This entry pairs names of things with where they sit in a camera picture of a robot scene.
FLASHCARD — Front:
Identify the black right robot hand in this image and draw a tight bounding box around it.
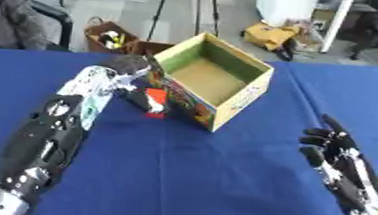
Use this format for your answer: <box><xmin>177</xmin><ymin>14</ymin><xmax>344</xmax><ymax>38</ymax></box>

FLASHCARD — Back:
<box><xmin>292</xmin><ymin>111</ymin><xmax>378</xmax><ymax>214</ymax></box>

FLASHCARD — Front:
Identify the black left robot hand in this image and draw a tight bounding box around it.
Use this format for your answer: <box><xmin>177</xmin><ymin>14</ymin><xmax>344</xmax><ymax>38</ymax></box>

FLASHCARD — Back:
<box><xmin>96</xmin><ymin>50</ymin><xmax>173</xmax><ymax>115</ymax></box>

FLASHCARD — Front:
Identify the red block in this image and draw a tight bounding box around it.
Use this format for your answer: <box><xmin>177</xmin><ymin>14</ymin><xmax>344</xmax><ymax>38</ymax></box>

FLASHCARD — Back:
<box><xmin>140</xmin><ymin>87</ymin><xmax>170</xmax><ymax>120</ymax></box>

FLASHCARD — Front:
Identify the tan cardboard box green inside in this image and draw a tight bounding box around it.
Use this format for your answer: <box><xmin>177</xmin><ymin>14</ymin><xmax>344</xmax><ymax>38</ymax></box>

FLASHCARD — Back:
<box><xmin>136</xmin><ymin>26</ymin><xmax>280</xmax><ymax>139</ymax></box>

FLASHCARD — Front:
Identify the brown basket with items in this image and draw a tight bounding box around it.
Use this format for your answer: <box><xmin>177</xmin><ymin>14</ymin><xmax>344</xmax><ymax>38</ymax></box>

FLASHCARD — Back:
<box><xmin>80</xmin><ymin>15</ymin><xmax>144</xmax><ymax>58</ymax></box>

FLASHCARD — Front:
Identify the black tripod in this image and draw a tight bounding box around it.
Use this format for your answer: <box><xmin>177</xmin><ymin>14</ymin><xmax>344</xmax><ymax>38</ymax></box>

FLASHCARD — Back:
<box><xmin>145</xmin><ymin>0</ymin><xmax>225</xmax><ymax>49</ymax></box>

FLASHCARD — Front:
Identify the yellow bag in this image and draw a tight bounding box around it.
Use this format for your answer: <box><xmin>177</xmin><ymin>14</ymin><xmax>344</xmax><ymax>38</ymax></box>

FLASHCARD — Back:
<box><xmin>238</xmin><ymin>19</ymin><xmax>303</xmax><ymax>64</ymax></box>

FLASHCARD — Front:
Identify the white cabinet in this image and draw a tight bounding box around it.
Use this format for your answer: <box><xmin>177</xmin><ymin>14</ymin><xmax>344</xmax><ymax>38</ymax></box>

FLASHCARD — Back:
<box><xmin>252</xmin><ymin>0</ymin><xmax>324</xmax><ymax>33</ymax></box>

